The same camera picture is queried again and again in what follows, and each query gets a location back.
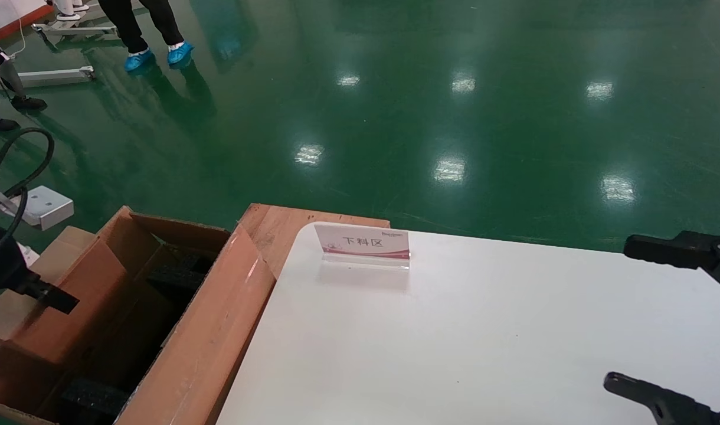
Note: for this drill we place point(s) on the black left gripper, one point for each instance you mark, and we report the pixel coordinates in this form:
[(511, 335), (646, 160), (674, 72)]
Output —
[(3, 260)]

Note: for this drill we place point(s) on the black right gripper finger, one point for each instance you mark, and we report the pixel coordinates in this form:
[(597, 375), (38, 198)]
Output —
[(661, 252), (667, 405)]

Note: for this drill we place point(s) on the small cardboard box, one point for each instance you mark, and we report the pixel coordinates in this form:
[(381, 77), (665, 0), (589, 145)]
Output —
[(82, 319)]

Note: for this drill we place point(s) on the large open cardboard box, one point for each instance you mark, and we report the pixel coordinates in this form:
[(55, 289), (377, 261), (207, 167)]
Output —
[(218, 330)]

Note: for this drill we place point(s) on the black foam block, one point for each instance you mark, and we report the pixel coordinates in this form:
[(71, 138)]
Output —
[(177, 276), (94, 401)]

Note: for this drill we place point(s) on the wooden board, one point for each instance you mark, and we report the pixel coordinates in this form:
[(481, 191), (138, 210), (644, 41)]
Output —
[(277, 230)]

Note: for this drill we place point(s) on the person with blue shoe covers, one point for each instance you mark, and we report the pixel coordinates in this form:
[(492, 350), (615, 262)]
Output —
[(124, 23)]

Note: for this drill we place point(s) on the white legged robot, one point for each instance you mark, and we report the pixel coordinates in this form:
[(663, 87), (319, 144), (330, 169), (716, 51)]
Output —
[(71, 12)]

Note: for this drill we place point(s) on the acrylic sign with red print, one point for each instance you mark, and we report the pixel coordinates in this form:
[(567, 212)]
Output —
[(366, 242)]

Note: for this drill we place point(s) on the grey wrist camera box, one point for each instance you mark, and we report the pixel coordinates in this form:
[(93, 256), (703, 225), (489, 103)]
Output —
[(47, 208)]

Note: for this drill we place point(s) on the grey floor stand frame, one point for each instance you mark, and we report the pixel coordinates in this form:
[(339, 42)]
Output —
[(79, 29), (53, 75)]

